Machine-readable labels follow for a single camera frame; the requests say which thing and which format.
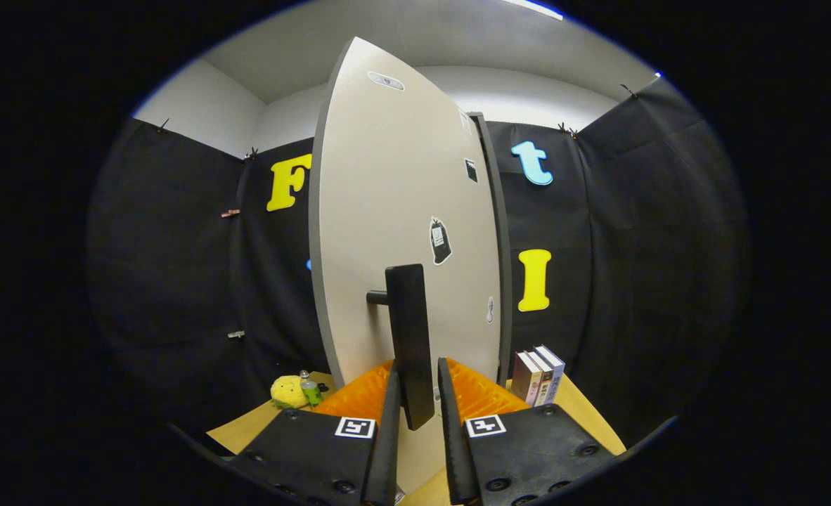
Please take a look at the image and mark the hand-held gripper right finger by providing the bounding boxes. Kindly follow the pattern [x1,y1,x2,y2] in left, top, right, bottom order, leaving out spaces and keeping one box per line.
[437,356,618,506]

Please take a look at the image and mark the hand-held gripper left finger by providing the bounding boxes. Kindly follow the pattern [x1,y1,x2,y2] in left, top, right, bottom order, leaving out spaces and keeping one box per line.
[227,360,402,506]

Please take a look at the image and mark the grey shoe cabinet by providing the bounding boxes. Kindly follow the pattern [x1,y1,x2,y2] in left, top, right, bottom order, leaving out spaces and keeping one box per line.
[466,111,515,389]

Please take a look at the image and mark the beige shoe cabinet door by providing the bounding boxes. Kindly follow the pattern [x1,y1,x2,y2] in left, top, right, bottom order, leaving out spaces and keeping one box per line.
[308,37,505,496]

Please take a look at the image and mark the green label plastic bottle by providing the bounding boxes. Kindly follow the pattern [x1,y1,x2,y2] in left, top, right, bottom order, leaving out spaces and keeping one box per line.
[299,370,324,408]

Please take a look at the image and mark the yellow pineapple plush toy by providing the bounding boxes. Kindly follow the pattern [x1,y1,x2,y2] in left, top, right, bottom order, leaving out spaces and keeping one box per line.
[270,375,311,410]

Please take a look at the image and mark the dark spine book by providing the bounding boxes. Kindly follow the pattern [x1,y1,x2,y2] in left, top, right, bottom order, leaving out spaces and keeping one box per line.
[528,349,555,408]

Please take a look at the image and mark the white pink spine book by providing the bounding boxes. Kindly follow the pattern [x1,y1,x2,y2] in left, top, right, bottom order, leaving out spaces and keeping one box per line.
[510,351,543,406]

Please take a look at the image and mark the lavender spine book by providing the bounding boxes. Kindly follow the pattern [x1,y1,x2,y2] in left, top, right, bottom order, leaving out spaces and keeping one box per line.
[536,344,566,406]

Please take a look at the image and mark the black backdrop cloth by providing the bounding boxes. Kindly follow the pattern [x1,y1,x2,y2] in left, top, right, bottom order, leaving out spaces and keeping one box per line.
[85,76,750,448]

